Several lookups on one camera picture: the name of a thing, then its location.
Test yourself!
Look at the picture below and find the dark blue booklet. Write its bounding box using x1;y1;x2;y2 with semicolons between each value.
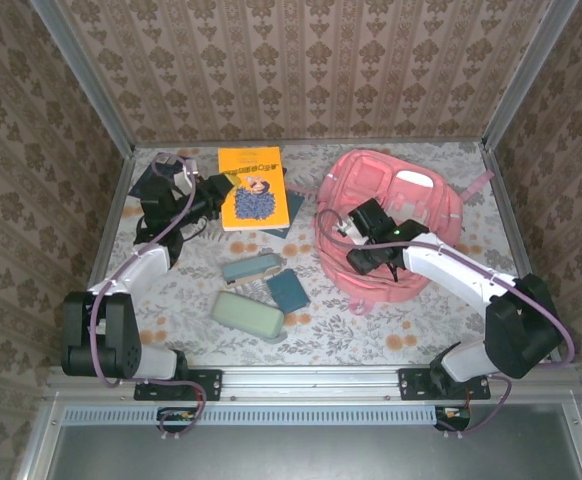
128;155;197;199

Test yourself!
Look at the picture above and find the orange book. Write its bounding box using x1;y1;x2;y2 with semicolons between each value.
217;146;291;232

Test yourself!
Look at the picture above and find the pink backpack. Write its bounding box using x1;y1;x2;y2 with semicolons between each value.
285;148;495;316

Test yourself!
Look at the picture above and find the large teal notebook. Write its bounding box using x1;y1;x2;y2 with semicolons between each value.
260;189;306;240

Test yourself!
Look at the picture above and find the small teal notebook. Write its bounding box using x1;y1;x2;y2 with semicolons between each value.
265;268;311;315

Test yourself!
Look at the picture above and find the light green pencil case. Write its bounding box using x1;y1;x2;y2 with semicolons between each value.
209;291;287;344

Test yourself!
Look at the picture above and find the floral tablecloth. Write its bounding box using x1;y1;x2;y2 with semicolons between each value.
80;142;547;366

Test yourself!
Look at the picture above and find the grey metal panel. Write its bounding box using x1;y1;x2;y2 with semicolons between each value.
45;424;582;480

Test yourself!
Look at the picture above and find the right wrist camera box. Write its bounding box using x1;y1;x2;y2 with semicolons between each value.
334;216;368;241

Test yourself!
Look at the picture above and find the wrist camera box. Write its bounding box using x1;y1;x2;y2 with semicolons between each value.
334;216;368;241
172;159;201;192

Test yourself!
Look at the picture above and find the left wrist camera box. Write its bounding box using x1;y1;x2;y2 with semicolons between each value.
172;159;201;192

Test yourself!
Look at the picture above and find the aluminium side rail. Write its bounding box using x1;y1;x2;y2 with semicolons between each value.
68;149;135;366
480;144;562;364

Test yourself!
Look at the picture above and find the aluminium table edge rail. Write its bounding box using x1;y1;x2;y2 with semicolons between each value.
133;137;487;149

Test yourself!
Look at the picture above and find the aluminium mounting rail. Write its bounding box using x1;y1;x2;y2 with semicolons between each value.
45;363;580;401

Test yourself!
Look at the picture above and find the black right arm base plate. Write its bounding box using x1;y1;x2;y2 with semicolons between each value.
398;367;491;401

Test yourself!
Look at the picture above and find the aluminium frame post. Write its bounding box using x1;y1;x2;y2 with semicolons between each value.
483;0;580;149
30;0;135;156

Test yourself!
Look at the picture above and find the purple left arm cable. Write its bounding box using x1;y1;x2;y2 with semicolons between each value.
89;153;207;439

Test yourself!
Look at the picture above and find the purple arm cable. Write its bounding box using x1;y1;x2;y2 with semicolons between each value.
315;208;576;436
89;153;207;439

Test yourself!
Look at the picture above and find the grey slotted cable duct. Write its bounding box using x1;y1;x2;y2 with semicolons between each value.
63;405;437;426

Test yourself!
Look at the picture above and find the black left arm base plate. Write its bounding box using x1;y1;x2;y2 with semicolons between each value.
134;368;222;402

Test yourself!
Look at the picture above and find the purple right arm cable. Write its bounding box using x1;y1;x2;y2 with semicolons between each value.
315;208;576;436

